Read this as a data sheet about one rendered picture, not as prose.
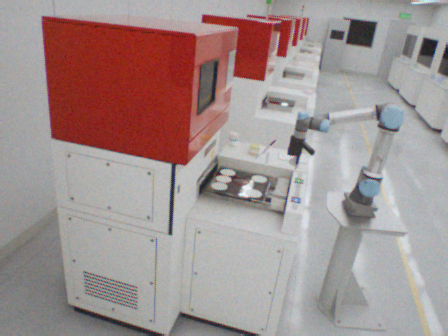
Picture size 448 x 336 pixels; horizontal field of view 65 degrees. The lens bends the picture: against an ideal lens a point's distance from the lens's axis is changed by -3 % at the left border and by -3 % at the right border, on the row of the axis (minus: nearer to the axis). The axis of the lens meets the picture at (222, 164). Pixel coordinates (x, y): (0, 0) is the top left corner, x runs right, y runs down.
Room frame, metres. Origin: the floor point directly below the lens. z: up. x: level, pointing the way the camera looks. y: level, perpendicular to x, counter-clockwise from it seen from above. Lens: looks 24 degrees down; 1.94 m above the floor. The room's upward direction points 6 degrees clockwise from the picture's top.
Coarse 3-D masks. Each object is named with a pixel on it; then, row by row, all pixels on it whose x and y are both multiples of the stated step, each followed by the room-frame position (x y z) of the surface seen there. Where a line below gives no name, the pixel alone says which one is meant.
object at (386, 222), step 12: (336, 192) 2.26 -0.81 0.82; (336, 204) 2.08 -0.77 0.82; (384, 204) 2.16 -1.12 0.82; (336, 216) 1.93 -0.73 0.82; (348, 216) 1.95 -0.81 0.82; (360, 216) 1.96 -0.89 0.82; (384, 216) 1.99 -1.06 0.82; (396, 216) 2.01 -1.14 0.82; (348, 228) 1.82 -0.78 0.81; (360, 228) 1.82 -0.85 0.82; (372, 228) 1.83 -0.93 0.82; (384, 228) 1.85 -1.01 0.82; (396, 228) 1.86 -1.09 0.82
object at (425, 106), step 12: (444, 48) 8.76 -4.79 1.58; (444, 60) 8.49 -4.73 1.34; (444, 72) 8.24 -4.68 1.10; (432, 84) 8.11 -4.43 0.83; (444, 84) 7.56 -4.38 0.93; (420, 96) 8.70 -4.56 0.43; (432, 96) 7.85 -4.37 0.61; (444, 96) 7.21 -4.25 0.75; (420, 108) 8.41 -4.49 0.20; (432, 108) 7.61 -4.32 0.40; (444, 108) 7.20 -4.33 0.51; (432, 120) 7.37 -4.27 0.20; (444, 120) 7.18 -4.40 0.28
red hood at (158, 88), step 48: (48, 48) 1.69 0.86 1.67; (96, 48) 1.64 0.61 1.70; (144, 48) 1.59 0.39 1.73; (192, 48) 1.54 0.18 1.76; (48, 96) 1.70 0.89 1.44; (96, 96) 1.64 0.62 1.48; (144, 96) 1.59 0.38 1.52; (192, 96) 1.55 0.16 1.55; (96, 144) 1.64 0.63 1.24; (144, 144) 1.59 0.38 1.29; (192, 144) 1.60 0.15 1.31
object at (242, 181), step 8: (224, 168) 2.27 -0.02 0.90; (216, 176) 2.14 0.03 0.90; (232, 176) 2.16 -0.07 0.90; (240, 176) 2.18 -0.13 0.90; (248, 176) 2.19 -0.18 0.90; (264, 176) 2.22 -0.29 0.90; (232, 184) 2.05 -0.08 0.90; (240, 184) 2.06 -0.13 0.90; (248, 184) 2.07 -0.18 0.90; (256, 184) 2.09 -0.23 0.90; (264, 184) 2.10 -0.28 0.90; (232, 192) 1.94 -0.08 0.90; (240, 192) 1.96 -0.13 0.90; (264, 192) 1.99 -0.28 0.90
